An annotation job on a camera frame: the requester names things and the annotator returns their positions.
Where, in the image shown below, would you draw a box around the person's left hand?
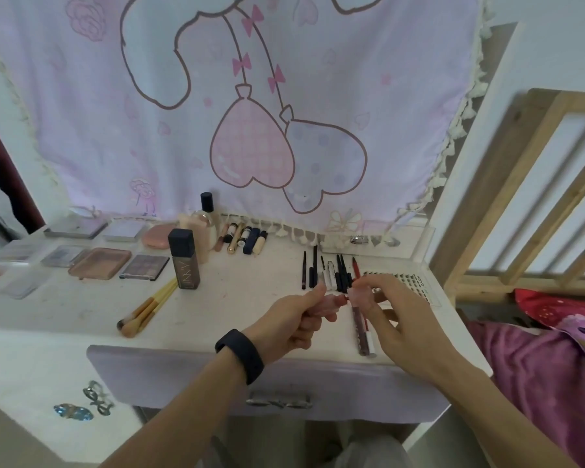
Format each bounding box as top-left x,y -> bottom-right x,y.
243,282 -> 347,366

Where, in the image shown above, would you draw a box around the person's right hand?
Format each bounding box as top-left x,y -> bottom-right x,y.
348,273 -> 469,385

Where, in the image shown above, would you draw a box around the false eyelash tray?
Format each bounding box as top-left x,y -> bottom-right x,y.
363,271 -> 442,307

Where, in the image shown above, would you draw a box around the brown pencil white cap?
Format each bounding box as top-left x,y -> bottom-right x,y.
350,306 -> 374,358

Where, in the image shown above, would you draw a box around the dark square foundation bottle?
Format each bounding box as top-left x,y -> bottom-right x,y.
167,228 -> 202,291

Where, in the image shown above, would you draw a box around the peach pump bottle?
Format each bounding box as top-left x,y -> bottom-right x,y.
177,211 -> 218,265

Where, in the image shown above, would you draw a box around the yellow handled makeup brushes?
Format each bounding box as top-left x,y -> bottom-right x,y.
122,282 -> 179,339

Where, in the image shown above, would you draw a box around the purple drawer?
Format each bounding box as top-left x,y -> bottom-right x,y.
86,344 -> 452,424

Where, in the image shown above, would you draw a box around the foundation bottle black cap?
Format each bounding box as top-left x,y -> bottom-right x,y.
200,191 -> 223,229

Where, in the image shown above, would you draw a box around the pink rounded compact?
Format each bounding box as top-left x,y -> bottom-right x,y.
141,224 -> 177,250

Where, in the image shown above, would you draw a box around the small grey square palette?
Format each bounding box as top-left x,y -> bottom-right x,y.
102,220 -> 150,243

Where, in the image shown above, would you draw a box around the brown blush palette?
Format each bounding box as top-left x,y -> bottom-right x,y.
68,248 -> 133,281

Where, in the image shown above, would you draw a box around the silver square palette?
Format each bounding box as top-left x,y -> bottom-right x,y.
40,245 -> 90,268

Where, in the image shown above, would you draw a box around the clear square palette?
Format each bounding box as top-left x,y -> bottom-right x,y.
0,272 -> 49,300

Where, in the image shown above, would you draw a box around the person's right forearm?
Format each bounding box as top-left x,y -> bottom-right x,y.
438,365 -> 581,468

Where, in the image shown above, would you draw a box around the person's left forearm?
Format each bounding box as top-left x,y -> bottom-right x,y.
99,355 -> 247,468

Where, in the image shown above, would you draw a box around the white dressing table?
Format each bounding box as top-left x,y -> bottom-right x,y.
0,0 -> 493,468

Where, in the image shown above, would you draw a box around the black smartwatch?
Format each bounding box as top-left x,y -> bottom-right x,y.
214,328 -> 266,385

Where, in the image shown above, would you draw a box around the red floral pillow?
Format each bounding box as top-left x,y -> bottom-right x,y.
514,289 -> 585,369

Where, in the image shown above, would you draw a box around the purple bed sheet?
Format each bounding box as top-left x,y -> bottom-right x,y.
465,321 -> 585,466

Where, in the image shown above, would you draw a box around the blue shiny cabinet sticker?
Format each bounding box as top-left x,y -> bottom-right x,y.
53,404 -> 94,421

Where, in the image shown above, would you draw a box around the pink cartoon cloth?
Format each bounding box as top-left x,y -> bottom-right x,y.
0,0 -> 496,235

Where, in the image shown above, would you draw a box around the dark red wooden door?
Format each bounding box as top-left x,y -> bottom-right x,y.
0,104 -> 45,235

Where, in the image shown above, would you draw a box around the silver drawer handle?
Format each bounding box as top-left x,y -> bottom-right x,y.
246,392 -> 313,409

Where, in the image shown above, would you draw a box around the wooden bed frame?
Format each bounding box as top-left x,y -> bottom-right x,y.
428,88 -> 585,317

